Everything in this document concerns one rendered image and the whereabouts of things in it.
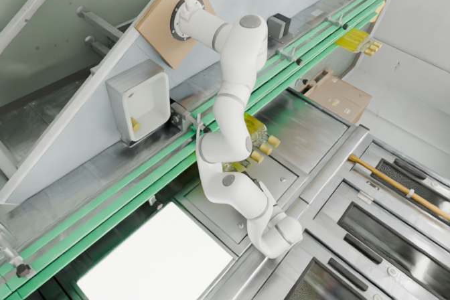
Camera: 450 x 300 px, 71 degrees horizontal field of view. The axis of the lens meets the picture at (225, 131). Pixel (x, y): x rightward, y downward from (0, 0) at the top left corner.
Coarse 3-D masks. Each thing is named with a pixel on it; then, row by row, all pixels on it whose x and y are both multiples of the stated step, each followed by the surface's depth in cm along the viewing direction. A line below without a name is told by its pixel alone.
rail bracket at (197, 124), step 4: (184, 112) 114; (188, 112) 114; (200, 112) 108; (184, 116) 113; (188, 116) 114; (192, 120) 113; (196, 120) 112; (196, 124) 111; (200, 124) 111; (196, 128) 112; (200, 128) 111; (204, 128) 110; (208, 128) 110; (196, 132) 115; (204, 132) 110; (208, 132) 109; (196, 136) 117; (196, 140) 118
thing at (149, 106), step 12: (144, 84) 97; (156, 84) 108; (168, 84) 106; (132, 96) 106; (144, 96) 111; (156, 96) 113; (168, 96) 109; (132, 108) 109; (144, 108) 114; (156, 108) 118; (168, 108) 113; (144, 120) 114; (156, 120) 115; (132, 132) 105; (144, 132) 111
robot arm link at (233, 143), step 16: (224, 96) 82; (224, 112) 79; (240, 112) 81; (224, 128) 77; (240, 128) 78; (208, 144) 83; (224, 144) 79; (240, 144) 77; (208, 160) 86; (224, 160) 82; (240, 160) 80
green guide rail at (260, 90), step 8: (376, 0) 214; (368, 8) 204; (360, 16) 196; (352, 24) 188; (336, 32) 181; (328, 40) 174; (312, 48) 168; (320, 48) 168; (304, 56) 162; (296, 64) 157; (280, 72) 152; (288, 72) 152; (272, 80) 146; (280, 80) 148; (256, 88) 142; (264, 88) 142; (256, 96) 138; (248, 104) 135; (192, 128) 123; (216, 128) 124
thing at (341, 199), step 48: (288, 96) 174; (288, 144) 151; (336, 144) 152; (384, 144) 155; (336, 192) 136; (384, 192) 139; (432, 192) 141; (336, 240) 120; (384, 240) 124; (432, 240) 126; (48, 288) 101; (240, 288) 104; (288, 288) 109; (336, 288) 110; (384, 288) 110; (432, 288) 113
